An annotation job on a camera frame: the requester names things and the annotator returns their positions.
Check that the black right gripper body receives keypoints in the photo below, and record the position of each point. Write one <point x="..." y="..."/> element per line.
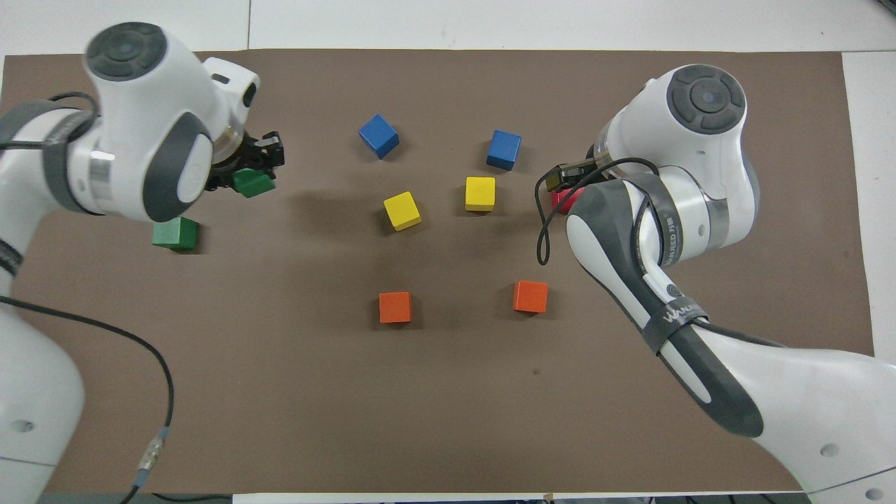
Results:
<point x="581" y="178"/>

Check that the green wooden block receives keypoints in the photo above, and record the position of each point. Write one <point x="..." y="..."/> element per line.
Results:
<point x="252" y="183"/>
<point x="176" y="233"/>

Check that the brown paper mat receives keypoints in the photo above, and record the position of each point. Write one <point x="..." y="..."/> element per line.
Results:
<point x="448" y="392"/>

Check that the blue wooden block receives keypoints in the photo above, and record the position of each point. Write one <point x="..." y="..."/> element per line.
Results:
<point x="379" y="136"/>
<point x="504" y="149"/>

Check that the orange wooden block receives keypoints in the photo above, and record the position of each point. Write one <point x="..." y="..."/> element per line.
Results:
<point x="395" y="307"/>
<point x="530" y="296"/>

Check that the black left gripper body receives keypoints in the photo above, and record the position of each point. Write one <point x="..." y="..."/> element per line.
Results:
<point x="248" y="155"/>

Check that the yellow wooden block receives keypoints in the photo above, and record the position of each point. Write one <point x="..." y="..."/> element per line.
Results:
<point x="480" y="193"/>
<point x="402" y="211"/>

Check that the red wooden block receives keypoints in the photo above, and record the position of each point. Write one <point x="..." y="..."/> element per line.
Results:
<point x="563" y="203"/>

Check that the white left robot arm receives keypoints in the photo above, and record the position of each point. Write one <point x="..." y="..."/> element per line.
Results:
<point x="35" y="392"/>

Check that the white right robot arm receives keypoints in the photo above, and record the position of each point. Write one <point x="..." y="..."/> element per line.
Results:
<point x="805" y="399"/>

